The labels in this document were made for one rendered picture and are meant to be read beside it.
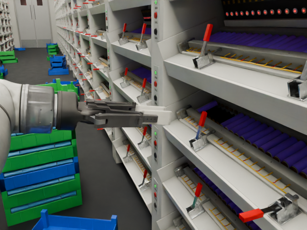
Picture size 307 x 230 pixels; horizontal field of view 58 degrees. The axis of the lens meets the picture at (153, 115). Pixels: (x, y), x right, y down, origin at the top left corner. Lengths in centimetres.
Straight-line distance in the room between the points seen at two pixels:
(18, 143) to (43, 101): 65
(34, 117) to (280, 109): 39
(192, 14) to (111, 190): 93
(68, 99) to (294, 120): 37
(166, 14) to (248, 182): 47
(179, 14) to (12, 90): 47
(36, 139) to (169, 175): 54
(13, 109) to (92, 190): 97
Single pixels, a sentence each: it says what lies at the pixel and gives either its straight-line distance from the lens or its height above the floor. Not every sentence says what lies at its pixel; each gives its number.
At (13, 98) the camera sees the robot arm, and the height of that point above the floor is 65.
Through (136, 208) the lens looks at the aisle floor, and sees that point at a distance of 128.
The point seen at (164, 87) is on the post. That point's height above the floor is 60.
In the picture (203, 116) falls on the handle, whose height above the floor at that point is 57.
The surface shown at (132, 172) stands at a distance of 134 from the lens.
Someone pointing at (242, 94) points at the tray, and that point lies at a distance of 49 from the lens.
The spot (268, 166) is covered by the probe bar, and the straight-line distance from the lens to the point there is 55.
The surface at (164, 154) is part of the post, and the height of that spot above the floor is 39.
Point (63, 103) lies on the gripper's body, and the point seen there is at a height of 64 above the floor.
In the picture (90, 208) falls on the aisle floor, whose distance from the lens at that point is 131.
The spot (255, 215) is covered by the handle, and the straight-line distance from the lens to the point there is 45.
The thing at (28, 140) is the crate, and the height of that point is 35.
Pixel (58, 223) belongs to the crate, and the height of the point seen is 2.
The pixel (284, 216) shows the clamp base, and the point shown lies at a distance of 48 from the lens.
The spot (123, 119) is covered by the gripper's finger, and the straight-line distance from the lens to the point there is 53.
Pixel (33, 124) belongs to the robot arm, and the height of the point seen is 61.
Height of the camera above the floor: 77
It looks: 19 degrees down
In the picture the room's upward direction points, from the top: straight up
